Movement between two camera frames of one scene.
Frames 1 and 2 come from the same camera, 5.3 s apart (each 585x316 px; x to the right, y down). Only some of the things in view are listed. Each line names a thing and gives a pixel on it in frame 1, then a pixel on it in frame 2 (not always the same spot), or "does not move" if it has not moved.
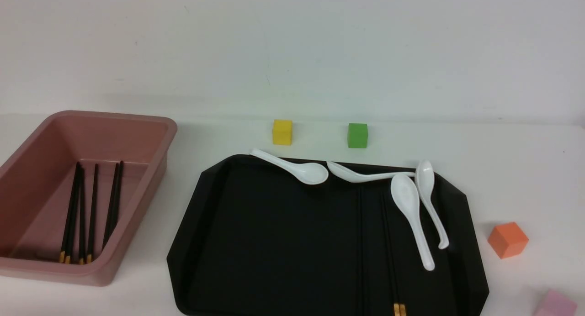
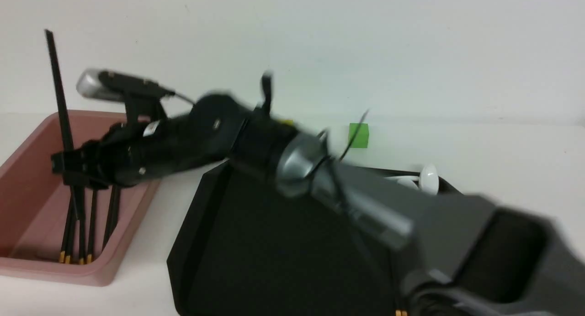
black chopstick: (396, 313) to (68, 134)
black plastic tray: (255, 240) does not move
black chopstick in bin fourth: (93, 216) does not move
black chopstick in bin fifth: (114, 213) does not move
